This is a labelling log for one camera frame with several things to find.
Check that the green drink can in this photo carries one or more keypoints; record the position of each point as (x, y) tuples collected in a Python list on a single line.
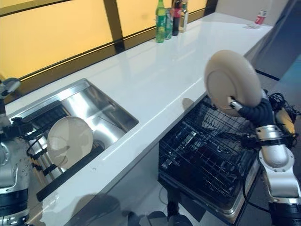
[(168, 23)]

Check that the stainless steel sink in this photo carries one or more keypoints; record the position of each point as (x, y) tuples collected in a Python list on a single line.
[(94, 106)]

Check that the robot right arm silver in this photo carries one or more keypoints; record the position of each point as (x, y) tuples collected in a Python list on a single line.
[(275, 155)]

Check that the robot left arm silver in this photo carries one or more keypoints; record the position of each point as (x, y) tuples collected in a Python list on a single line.
[(11, 164)]

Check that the dishwasher with open drawer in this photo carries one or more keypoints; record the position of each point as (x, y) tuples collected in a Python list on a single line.
[(202, 164)]

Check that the black window frame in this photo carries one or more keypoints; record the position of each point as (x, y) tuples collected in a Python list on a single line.
[(116, 23)]

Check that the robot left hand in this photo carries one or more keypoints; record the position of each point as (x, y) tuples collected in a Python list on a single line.
[(10, 85)]

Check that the dark cola bottle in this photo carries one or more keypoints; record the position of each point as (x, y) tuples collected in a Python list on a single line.
[(176, 21)]

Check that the red and white cup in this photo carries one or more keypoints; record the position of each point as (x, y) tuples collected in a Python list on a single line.
[(260, 18)]

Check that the clear glass bottle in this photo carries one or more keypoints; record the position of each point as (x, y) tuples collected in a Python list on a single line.
[(184, 21)]

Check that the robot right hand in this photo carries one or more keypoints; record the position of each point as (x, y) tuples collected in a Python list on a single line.
[(257, 113)]

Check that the black dish rack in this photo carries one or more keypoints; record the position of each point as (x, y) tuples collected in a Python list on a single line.
[(70, 173)]

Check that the beige round plate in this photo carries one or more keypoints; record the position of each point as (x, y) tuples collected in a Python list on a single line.
[(70, 141), (232, 77)]

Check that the robot dark lower body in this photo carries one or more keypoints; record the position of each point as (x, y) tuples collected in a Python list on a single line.
[(160, 219)]

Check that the green plastic bottle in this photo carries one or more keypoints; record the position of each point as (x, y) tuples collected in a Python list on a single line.
[(160, 26)]

